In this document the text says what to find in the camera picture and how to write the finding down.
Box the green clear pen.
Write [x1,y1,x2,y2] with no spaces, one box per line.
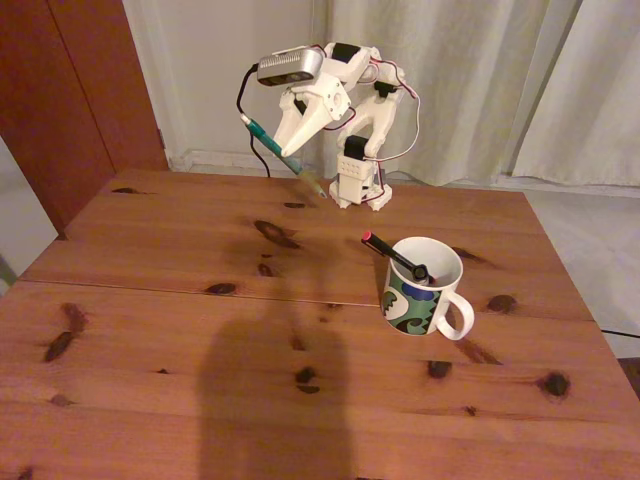
[241,113,329,200]

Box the dark brown furniture piece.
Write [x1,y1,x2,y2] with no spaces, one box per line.
[615,356,640,401]

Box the white curtain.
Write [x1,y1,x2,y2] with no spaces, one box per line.
[514,0,640,189]
[299,0,586,189]

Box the silver camera box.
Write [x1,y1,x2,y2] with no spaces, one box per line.
[256,45,325,87]

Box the white mug with green pattern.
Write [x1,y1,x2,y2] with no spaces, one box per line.
[380,235,476,342]

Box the black pen with red end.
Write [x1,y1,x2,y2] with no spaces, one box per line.
[360,230,432,286]

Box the black camera cable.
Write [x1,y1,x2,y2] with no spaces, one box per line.
[235,62,274,179]

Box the brown wooden cabinet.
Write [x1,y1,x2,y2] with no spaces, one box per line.
[0,0,169,236]

